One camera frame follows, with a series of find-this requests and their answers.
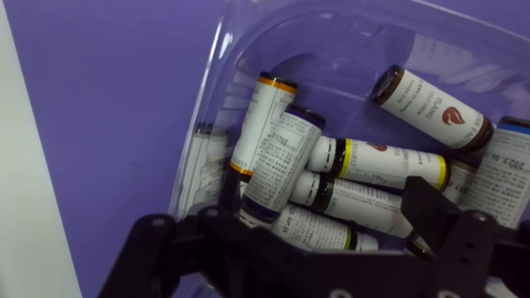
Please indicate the clear plastic bowl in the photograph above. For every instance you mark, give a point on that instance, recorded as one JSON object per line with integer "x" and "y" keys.
{"x": 334, "y": 50}

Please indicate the orange banded white bottle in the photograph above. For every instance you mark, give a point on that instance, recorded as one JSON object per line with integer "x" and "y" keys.
{"x": 268, "y": 100}

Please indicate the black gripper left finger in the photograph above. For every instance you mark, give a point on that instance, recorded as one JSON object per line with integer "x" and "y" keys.
{"x": 160, "y": 250}

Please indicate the yellow banded white bottle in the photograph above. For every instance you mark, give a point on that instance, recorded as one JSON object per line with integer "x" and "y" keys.
{"x": 376, "y": 164}

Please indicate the blue banded white bottle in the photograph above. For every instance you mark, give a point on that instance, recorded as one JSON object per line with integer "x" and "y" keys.
{"x": 500, "y": 186}

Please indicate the brown capped white bottle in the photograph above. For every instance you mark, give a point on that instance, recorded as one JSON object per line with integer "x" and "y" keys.
{"x": 430, "y": 109}

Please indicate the black banded white bottle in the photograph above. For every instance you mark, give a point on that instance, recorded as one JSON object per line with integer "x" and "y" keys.
{"x": 361, "y": 204}

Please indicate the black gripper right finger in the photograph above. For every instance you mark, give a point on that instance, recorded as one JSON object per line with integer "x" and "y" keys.
{"x": 469, "y": 245}

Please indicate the dark capped white bottle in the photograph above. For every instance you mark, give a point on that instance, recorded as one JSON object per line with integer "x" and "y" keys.
{"x": 281, "y": 161}

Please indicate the green banded white bottle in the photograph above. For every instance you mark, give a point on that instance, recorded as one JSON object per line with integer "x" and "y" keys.
{"x": 313, "y": 232}

